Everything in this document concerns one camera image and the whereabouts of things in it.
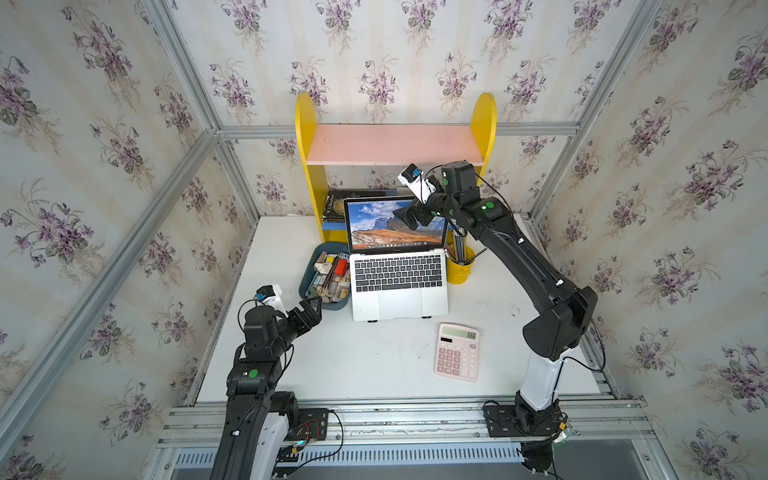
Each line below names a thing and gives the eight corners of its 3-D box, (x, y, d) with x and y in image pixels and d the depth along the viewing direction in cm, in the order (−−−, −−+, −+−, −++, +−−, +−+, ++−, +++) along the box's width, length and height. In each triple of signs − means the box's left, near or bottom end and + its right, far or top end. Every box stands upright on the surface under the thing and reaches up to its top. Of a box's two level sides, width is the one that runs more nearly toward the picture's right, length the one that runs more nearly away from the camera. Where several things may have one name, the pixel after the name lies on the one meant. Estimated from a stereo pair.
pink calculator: (432, 373, 83) (433, 370, 81) (438, 324, 92) (439, 320, 90) (475, 383, 81) (478, 381, 79) (477, 332, 90) (479, 329, 88)
